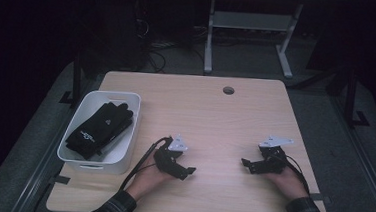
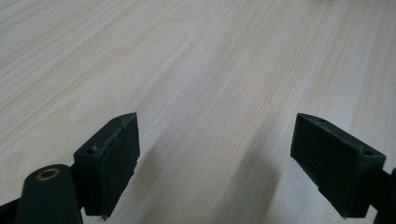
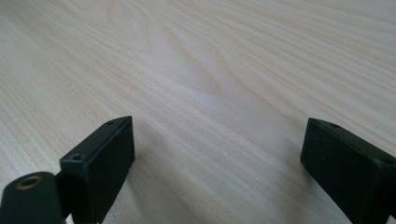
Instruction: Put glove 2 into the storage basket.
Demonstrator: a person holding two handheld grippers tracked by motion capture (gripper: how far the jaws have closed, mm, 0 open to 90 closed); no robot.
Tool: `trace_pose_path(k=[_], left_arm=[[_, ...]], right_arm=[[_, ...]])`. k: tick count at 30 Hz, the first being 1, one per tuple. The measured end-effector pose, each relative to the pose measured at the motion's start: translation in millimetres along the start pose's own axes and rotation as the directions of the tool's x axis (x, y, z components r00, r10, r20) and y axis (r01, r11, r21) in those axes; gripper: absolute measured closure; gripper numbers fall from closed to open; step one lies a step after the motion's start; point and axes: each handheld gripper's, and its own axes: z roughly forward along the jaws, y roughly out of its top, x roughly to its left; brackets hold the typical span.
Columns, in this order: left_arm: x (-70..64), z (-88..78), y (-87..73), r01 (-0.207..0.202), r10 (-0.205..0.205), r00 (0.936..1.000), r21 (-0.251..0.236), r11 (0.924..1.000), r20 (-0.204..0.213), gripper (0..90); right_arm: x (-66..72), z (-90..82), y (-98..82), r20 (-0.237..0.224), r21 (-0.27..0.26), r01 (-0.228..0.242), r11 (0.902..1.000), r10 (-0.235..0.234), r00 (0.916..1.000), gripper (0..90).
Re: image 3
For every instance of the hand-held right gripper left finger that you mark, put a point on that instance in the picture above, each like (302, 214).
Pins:
(102, 168)

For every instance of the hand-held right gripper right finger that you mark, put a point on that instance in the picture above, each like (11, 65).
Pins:
(348, 168)

